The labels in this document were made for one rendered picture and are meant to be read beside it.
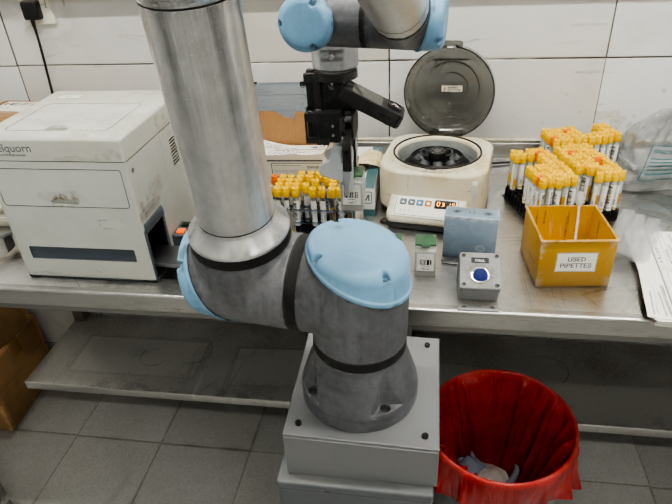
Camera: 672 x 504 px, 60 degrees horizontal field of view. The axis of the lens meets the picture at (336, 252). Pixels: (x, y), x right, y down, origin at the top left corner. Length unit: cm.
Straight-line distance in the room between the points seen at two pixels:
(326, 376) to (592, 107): 113
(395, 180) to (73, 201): 65
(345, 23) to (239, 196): 32
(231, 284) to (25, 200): 65
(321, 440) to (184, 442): 134
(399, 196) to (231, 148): 77
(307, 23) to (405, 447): 55
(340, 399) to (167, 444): 140
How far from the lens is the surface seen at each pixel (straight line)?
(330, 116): 96
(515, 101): 159
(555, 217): 120
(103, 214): 115
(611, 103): 164
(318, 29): 80
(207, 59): 52
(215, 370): 186
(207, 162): 57
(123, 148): 107
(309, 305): 63
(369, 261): 61
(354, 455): 75
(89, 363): 204
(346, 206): 104
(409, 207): 126
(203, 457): 200
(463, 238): 114
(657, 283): 117
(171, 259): 117
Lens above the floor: 151
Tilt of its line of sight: 32 degrees down
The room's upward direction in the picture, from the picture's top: 3 degrees counter-clockwise
